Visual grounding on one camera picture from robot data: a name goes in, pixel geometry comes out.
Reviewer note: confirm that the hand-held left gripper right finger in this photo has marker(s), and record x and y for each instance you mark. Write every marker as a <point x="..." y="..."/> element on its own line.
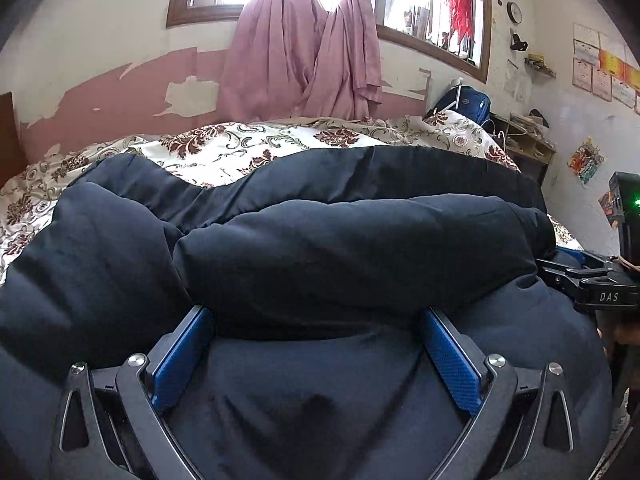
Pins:
<point x="450" y="360"/>

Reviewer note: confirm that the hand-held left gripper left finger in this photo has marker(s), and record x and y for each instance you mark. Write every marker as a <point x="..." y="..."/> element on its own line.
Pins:
<point x="182" y="360"/>

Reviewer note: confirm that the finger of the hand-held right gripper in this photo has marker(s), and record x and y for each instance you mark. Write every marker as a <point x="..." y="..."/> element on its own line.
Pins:
<point x="570" y="254"/>
<point x="575" y="275"/>

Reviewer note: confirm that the dark navy padded jacket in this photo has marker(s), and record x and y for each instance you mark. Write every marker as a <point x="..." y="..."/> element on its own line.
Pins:
<point x="320" y="240"/>

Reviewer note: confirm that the wooden desk shelf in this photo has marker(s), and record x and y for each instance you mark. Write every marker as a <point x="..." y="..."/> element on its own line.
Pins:
<point x="530" y="152"/>

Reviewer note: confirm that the black hat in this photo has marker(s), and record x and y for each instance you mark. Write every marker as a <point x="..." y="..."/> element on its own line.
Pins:
<point x="539" y="119"/>

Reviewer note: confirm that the stack of papers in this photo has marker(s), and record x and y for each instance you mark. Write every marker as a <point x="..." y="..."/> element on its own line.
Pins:
<point x="522" y="124"/>

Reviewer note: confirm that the group of pinned paper sheets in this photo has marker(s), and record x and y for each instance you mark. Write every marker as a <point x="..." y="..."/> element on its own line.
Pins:
<point x="600" y="70"/>

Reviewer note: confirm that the blue backpack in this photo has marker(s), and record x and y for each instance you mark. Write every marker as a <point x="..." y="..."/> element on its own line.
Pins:
<point x="467" y="105"/>

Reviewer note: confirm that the floral patterned quilt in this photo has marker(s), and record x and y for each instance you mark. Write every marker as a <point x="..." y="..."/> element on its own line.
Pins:
<point x="225" y="145"/>

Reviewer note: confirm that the red hanging cloth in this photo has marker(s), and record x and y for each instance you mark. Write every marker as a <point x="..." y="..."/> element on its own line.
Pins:
<point x="459" y="5"/>

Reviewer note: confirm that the brown wooden headboard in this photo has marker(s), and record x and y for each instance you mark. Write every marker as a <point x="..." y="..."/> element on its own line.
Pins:
<point x="10" y="140"/>

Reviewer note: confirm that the pink curtain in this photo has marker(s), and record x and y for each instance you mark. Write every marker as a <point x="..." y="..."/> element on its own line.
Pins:
<point x="270" y="60"/>
<point x="350" y="65"/>

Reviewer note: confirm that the orange wall sticker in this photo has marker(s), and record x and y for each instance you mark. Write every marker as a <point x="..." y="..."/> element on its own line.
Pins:
<point x="605" y="207"/>

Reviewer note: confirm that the colourful wall picture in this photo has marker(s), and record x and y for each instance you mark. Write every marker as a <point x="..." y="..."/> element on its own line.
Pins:
<point x="585" y="162"/>

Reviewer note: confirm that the small wall rack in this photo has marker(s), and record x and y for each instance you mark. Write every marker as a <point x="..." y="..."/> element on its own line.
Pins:
<point x="540" y="66"/>

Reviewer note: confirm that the black wall lamp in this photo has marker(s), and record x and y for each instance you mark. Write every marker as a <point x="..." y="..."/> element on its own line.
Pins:
<point x="519" y="42"/>

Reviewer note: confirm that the round wall clock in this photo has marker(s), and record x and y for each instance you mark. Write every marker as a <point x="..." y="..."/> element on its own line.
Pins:
<point x="514" y="12"/>

